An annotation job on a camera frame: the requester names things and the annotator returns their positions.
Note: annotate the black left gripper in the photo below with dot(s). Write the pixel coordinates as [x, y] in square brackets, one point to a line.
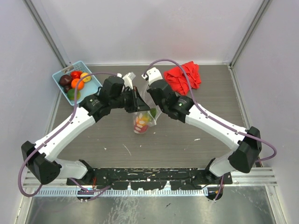
[138, 103]

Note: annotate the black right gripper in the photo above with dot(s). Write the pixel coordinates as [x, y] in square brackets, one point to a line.
[149, 90]

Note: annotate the yellow green mango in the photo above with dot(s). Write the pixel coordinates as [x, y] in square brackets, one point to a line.
[146, 117]

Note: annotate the clear dotted zip bag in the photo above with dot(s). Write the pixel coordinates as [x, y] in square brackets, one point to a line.
[149, 101]

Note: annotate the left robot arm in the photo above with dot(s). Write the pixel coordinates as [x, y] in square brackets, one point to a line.
[41, 157]

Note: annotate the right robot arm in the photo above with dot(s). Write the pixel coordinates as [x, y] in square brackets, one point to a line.
[242, 142]

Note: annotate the light blue plastic basket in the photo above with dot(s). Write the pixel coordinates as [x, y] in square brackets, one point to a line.
[89, 88]

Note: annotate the yellow lemon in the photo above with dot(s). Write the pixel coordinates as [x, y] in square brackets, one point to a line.
[85, 77]

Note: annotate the green orange fruit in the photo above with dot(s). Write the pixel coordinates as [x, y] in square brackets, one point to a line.
[71, 94]

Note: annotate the small dark plum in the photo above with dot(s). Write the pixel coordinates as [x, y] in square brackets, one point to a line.
[67, 88]

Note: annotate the dark red apple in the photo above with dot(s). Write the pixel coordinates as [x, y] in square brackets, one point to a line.
[65, 80]

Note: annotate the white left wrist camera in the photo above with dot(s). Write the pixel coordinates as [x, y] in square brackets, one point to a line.
[128, 79]

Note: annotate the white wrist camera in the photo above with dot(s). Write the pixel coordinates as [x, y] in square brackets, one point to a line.
[152, 75]
[128, 79]

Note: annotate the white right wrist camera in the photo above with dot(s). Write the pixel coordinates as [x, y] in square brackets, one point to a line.
[152, 75]

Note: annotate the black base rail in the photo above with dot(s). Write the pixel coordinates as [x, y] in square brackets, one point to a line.
[144, 178]

